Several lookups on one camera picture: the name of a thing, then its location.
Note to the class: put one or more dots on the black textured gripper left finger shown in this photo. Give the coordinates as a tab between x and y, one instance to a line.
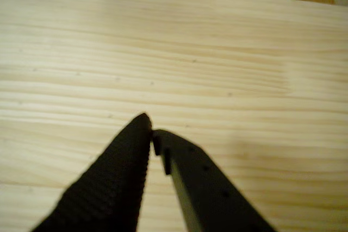
108	188

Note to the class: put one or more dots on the black smooth gripper right finger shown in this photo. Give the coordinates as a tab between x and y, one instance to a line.
212	188

